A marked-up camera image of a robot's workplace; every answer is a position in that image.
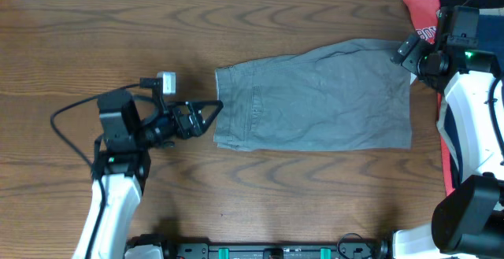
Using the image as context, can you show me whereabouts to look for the grey shorts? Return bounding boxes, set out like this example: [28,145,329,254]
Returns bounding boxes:
[213,39,412,151]

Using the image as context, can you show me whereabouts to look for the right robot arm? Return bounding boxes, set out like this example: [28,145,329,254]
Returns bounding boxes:
[385,6,503,258]

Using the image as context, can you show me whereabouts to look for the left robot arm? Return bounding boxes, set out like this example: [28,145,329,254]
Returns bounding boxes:
[73,90,224,258]

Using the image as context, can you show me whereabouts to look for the red printed shirt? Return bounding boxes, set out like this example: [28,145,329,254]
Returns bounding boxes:
[403,0,454,195]

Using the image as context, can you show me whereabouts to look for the light grey garment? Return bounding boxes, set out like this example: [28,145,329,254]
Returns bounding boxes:
[436,94,461,172]

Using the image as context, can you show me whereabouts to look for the left black cable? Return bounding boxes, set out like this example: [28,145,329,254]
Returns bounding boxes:
[50,77,165,259]

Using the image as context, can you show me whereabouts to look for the black cable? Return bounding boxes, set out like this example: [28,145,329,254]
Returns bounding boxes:
[460,0,504,165]
[50,77,165,259]

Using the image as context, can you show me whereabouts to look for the right black cable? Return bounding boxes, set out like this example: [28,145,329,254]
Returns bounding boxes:
[460,0,504,165]

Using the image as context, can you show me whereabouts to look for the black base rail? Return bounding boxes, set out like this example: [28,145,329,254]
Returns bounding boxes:
[125,233,395,259]

